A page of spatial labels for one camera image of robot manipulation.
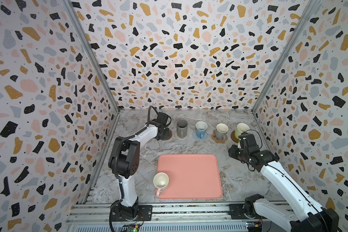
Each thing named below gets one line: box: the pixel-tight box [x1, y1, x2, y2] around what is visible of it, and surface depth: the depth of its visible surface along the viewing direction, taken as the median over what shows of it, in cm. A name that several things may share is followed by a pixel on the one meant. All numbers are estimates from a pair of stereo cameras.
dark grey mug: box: [176, 119, 189, 138], surface depth 99 cm
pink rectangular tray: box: [157, 153, 223, 199], surface depth 90 cm
